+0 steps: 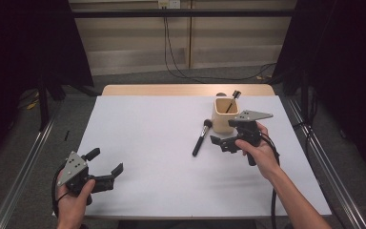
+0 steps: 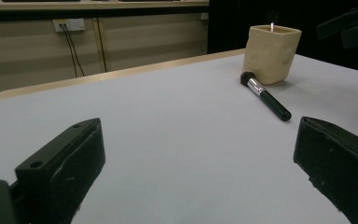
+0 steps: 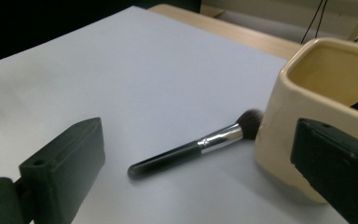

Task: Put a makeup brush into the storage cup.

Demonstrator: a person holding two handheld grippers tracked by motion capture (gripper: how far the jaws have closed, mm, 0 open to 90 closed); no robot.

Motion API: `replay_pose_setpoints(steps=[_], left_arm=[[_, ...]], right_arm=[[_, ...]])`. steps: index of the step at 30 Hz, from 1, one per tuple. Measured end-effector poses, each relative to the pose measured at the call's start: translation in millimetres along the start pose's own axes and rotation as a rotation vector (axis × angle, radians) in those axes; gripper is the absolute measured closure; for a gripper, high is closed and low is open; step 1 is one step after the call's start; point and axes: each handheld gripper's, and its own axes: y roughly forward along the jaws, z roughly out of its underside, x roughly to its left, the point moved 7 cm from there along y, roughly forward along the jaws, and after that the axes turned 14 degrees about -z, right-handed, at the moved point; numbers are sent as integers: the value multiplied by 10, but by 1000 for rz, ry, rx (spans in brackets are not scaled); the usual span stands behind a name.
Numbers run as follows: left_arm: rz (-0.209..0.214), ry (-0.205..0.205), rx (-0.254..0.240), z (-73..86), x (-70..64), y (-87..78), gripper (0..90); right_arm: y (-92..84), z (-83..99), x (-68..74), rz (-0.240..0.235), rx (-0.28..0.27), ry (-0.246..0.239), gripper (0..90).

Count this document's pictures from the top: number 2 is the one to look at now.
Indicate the wooden wall ledge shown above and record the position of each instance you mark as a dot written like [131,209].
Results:
[90,5]

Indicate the wooden table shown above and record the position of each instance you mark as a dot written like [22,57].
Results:
[105,76]

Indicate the thin black fan brush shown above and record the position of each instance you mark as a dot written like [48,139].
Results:
[272,27]

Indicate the beige square ceramic holder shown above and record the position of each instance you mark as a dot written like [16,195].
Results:
[270,56]

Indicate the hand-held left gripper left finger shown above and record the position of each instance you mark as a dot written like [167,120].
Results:
[62,168]

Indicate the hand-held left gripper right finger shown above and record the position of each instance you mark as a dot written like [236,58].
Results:
[338,168]

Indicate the large black makeup brush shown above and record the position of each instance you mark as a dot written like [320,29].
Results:
[270,102]

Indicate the white table mat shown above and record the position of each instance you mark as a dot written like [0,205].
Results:
[183,140]

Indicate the white wall socket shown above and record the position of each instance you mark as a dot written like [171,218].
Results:
[70,25]

